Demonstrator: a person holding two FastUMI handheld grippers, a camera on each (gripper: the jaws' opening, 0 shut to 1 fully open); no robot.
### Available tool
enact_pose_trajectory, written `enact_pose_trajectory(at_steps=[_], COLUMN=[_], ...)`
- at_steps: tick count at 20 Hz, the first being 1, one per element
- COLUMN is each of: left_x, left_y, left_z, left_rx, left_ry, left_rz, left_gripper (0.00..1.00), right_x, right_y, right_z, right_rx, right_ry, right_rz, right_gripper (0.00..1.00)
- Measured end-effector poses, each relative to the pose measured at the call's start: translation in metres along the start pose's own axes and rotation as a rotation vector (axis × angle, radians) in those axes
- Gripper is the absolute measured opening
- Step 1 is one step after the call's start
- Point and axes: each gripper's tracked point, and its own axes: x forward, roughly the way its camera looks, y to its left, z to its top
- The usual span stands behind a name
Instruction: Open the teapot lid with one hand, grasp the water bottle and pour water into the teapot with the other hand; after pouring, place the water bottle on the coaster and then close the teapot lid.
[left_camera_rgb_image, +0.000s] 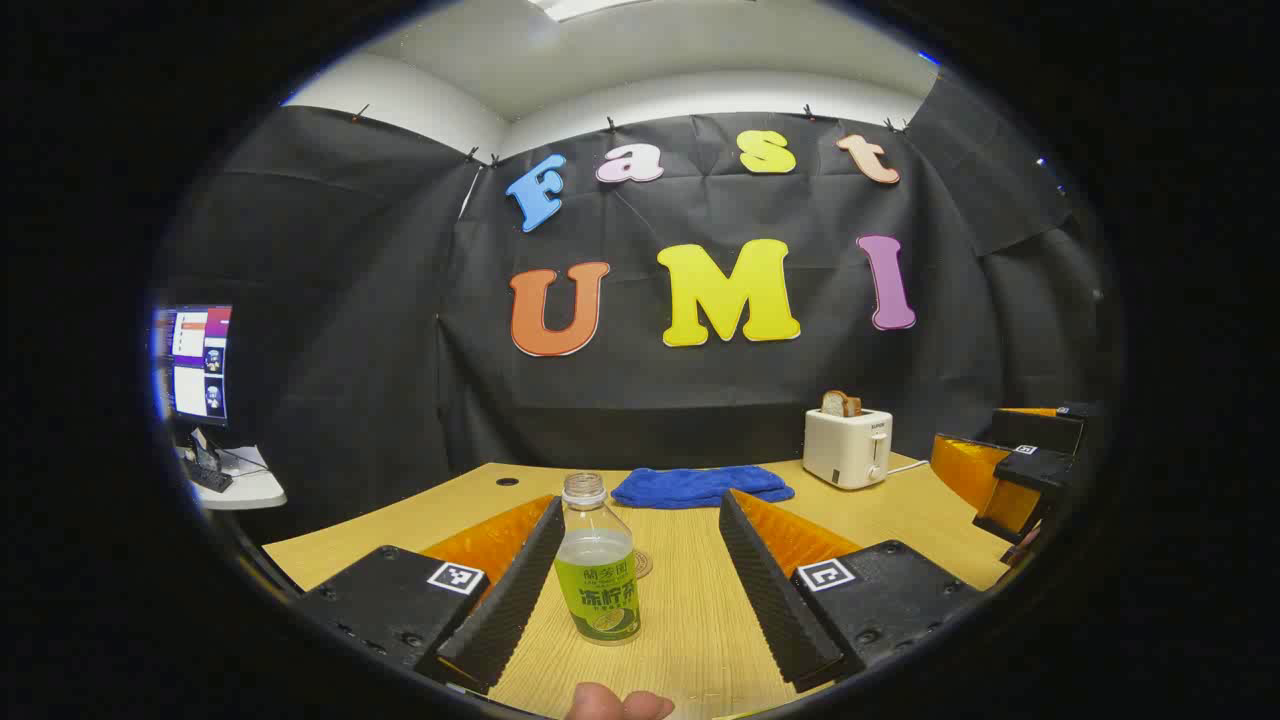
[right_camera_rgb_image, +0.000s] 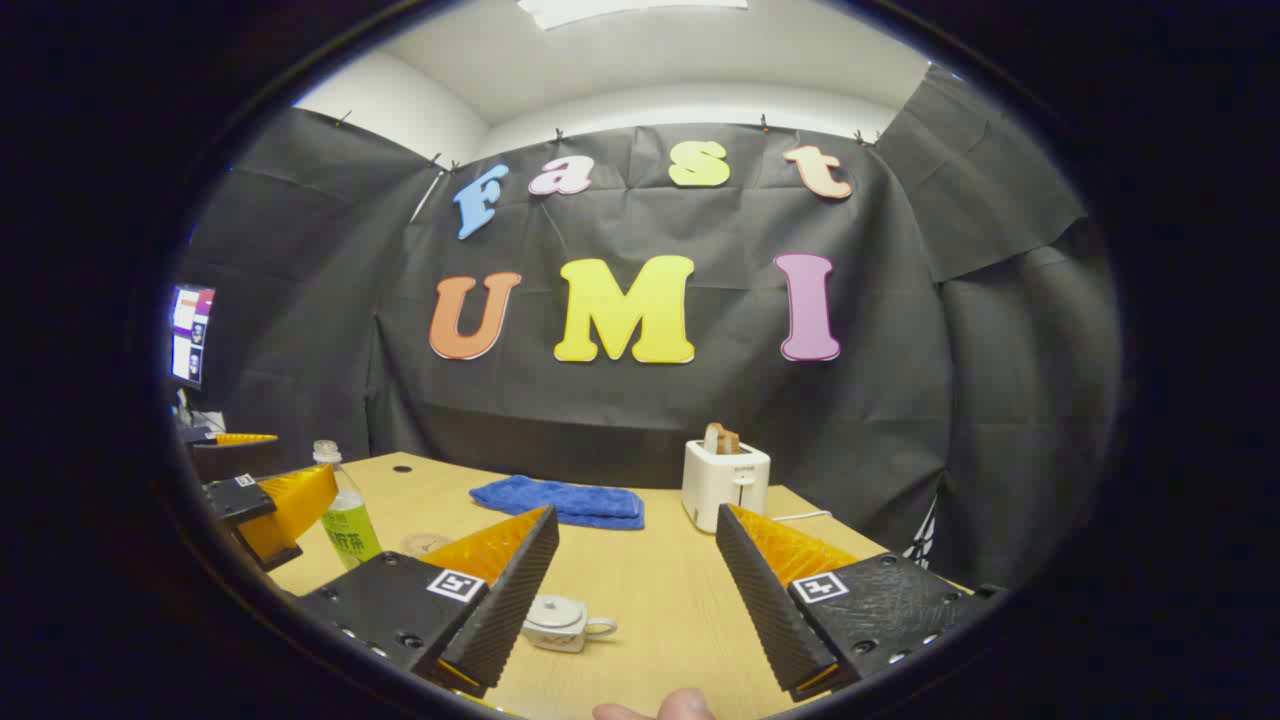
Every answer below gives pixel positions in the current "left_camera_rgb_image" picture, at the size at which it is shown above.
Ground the ceiling light panel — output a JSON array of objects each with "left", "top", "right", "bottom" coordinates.
[{"left": 527, "top": 0, "right": 641, "bottom": 23}]

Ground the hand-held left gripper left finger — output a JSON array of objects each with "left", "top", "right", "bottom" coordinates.
[{"left": 296, "top": 495, "right": 567, "bottom": 696}]

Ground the computer monitor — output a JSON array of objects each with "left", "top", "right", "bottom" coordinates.
[{"left": 152, "top": 305, "right": 233, "bottom": 429}]

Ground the green label water bottle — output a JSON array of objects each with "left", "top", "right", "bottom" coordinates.
[{"left": 553, "top": 472, "right": 643, "bottom": 647}]

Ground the white side desk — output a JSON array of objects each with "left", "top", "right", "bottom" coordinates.
[{"left": 178, "top": 445, "right": 288, "bottom": 512}]

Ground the small black desk device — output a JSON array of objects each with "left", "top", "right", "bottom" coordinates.
[{"left": 188, "top": 428, "right": 235, "bottom": 494}]

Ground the blue towel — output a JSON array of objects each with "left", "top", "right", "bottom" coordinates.
[{"left": 611, "top": 465, "right": 795, "bottom": 511}]

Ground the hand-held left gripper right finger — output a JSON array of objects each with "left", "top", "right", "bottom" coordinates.
[{"left": 718, "top": 488, "right": 986, "bottom": 694}]

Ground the white toaster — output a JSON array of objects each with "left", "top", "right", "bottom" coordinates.
[{"left": 802, "top": 407, "right": 894, "bottom": 491}]

